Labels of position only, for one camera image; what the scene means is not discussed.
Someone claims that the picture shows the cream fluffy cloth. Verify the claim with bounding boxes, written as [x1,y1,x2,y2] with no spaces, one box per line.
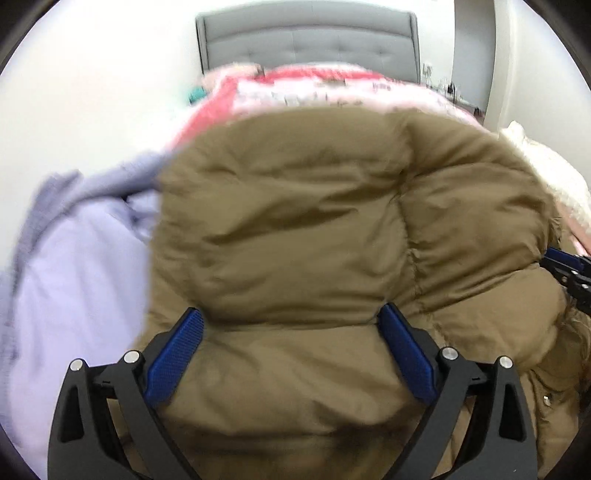
[499,121,591,222]

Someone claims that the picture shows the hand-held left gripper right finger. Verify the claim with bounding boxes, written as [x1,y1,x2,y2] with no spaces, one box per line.
[378,304,539,480]

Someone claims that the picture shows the brown puffer jacket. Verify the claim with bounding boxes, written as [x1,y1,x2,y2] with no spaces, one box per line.
[111,108,591,480]

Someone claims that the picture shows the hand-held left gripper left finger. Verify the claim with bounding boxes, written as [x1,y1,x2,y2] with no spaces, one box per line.
[47,306,205,480]

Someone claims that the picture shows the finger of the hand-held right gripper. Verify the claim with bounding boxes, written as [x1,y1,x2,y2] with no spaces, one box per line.
[539,247,591,317]

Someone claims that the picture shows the pink plush toy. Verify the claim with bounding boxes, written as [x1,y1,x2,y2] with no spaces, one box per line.
[203,65,265,89]

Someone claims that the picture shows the grey upholstered headboard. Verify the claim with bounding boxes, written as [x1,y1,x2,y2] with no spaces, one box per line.
[195,9,422,86]

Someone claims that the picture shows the lavender jacket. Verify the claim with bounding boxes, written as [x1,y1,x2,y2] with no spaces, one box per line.
[0,189,162,462]

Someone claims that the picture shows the pink printed blanket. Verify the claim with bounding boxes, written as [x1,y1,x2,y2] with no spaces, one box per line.
[171,65,591,254]

